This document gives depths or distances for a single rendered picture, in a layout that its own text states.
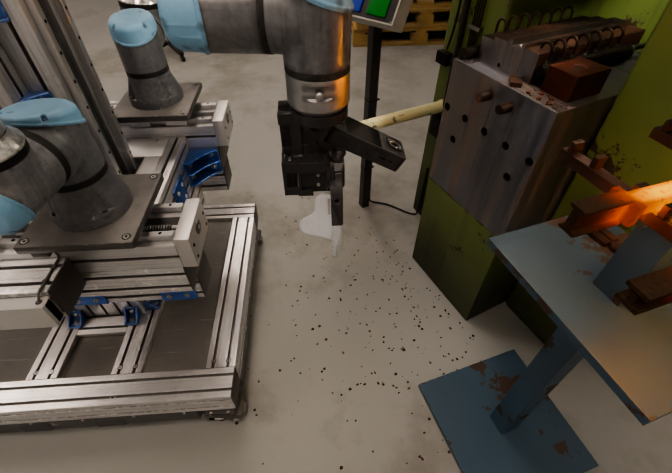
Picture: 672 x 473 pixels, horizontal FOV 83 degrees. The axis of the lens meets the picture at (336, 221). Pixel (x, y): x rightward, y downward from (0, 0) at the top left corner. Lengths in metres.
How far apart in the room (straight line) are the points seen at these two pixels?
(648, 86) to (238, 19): 0.98
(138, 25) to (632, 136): 1.28
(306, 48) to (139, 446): 1.35
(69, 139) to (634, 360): 1.03
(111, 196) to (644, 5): 1.52
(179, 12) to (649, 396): 0.83
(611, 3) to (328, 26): 1.30
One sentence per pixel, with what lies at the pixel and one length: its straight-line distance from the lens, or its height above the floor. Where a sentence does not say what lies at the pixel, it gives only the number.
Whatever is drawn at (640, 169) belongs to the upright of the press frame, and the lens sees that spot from 1.23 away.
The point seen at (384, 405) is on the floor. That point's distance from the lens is 1.45.
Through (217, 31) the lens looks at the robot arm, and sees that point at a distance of 0.44.
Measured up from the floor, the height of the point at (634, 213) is 1.01.
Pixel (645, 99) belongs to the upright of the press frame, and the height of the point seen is 0.94.
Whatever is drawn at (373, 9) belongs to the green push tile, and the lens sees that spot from 1.42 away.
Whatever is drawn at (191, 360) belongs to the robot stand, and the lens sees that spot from 1.35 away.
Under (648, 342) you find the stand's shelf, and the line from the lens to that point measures 0.88.
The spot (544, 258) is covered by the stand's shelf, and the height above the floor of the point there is 0.75.
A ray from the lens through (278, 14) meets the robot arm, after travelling 0.42.
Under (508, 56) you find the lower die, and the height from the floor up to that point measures 0.96.
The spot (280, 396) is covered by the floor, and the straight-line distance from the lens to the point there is 1.47.
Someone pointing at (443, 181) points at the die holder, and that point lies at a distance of 1.44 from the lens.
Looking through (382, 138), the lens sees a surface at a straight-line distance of 0.53.
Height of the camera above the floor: 1.35
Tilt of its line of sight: 44 degrees down
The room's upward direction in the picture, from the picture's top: straight up
